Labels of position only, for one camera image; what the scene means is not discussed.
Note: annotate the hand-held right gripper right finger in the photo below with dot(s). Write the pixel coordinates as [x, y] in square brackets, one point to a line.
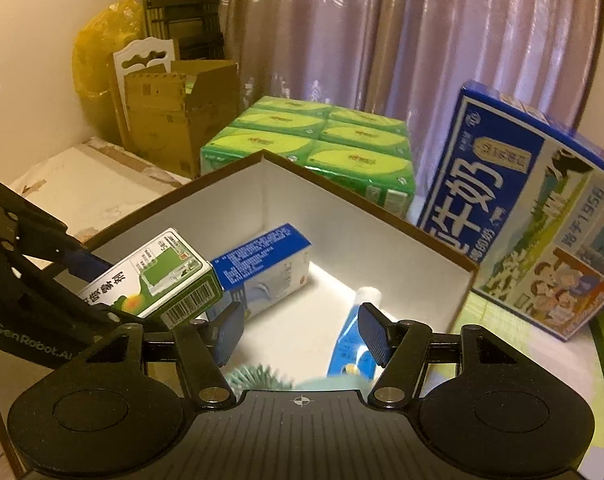
[372, 335]

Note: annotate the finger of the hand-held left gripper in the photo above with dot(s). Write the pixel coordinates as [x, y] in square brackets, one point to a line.
[67, 305]
[32, 230]

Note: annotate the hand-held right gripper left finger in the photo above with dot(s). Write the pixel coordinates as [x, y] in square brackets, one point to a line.
[229, 332]

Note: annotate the mint handheld fan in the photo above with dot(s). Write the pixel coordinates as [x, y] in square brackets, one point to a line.
[252, 377]

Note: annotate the blue medicine box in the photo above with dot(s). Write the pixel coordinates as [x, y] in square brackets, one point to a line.
[262, 270]

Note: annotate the green medicine box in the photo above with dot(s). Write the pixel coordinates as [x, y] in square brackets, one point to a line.
[157, 270]

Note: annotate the brown shoe box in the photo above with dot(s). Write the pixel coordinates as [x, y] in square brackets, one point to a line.
[332, 240]

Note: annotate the flat taped cardboard box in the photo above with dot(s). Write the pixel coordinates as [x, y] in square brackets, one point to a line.
[97, 185]

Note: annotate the open cardboard box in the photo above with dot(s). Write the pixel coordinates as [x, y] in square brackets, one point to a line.
[167, 120]

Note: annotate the yellow plastic bag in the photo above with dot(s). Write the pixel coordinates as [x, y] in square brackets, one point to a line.
[94, 60]

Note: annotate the green tissue multipack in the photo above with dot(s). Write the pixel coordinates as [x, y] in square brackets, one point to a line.
[332, 150]

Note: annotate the blue printed milk carton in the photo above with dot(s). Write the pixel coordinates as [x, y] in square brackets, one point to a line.
[507, 185]

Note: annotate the white carved chair back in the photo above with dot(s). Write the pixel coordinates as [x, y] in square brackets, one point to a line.
[147, 52]

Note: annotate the black folding rack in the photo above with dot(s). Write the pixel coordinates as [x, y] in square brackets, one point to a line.
[187, 5]

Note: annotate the pink sheer curtain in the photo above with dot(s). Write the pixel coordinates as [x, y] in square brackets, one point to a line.
[382, 35]

